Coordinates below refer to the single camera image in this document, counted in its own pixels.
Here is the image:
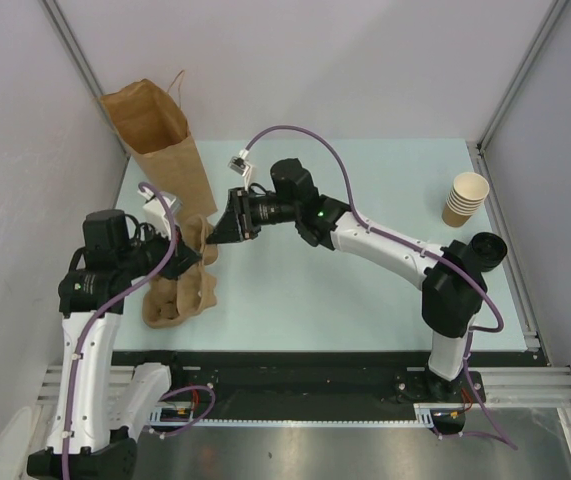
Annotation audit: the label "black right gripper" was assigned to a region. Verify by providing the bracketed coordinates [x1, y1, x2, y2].
[207, 187, 300, 245]

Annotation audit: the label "brown pulp cup carrier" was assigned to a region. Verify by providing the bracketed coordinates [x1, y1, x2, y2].
[142, 214, 218, 329]

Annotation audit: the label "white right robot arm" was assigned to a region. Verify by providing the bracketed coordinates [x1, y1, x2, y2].
[206, 158, 488, 401]

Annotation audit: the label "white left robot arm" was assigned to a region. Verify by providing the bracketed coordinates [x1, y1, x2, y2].
[27, 209, 207, 479]

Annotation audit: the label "brown paper bag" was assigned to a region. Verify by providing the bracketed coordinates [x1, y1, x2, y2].
[99, 79, 217, 221]

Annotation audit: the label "stacked paper cups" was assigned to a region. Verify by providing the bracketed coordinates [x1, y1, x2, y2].
[441, 172, 490, 228]

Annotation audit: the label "stack of black lids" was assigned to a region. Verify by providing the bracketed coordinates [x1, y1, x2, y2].
[469, 232, 508, 273]

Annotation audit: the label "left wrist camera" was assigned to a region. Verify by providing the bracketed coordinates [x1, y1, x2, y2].
[140, 189, 182, 239]

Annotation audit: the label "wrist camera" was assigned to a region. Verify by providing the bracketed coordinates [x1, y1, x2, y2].
[140, 189, 182, 239]
[228, 149, 255, 190]

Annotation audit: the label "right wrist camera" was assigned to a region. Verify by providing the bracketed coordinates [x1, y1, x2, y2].
[228, 149, 255, 190]

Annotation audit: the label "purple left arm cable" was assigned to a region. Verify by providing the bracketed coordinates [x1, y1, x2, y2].
[59, 182, 216, 480]

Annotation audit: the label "grey slotted cable duct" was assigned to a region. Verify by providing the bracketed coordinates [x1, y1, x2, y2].
[149, 402, 466, 429]

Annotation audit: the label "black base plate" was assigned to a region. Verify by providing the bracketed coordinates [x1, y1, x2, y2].
[111, 350, 546, 422]

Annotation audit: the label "aluminium frame post left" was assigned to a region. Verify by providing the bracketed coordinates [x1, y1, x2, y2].
[37, 0, 129, 161]

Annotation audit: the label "aluminium frame rail front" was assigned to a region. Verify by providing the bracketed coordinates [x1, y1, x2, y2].
[36, 366, 571, 408]

